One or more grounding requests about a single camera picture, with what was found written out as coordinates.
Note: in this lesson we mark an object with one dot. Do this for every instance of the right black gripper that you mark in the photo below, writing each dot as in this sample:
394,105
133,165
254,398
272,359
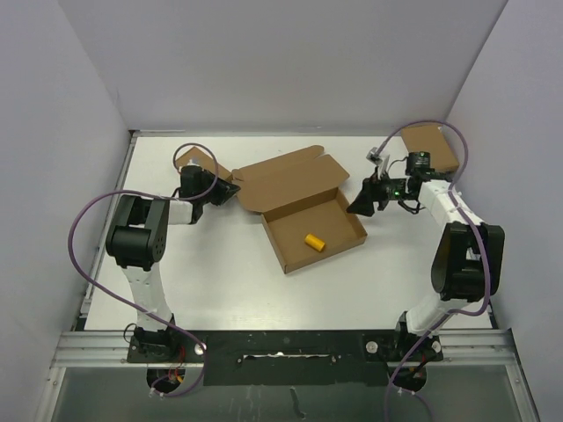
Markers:
371,192

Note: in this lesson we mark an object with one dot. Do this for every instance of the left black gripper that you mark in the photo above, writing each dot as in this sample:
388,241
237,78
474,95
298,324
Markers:
224,191

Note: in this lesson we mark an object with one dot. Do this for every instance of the small yellow object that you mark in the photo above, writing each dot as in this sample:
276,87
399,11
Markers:
314,242

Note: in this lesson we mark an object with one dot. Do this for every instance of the large cardboard box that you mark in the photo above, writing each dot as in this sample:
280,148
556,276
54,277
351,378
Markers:
296,194

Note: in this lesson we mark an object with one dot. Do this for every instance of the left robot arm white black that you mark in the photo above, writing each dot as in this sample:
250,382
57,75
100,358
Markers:
137,240

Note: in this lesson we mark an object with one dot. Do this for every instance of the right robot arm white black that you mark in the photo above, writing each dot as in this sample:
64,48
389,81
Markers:
467,263

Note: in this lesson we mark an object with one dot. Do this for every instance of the small closed cardboard box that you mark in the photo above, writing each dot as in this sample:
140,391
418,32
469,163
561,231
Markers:
203,159

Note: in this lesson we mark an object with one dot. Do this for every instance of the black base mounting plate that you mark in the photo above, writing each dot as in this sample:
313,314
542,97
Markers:
284,358

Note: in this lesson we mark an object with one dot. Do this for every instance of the aluminium frame rail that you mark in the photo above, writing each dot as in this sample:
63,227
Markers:
96,349

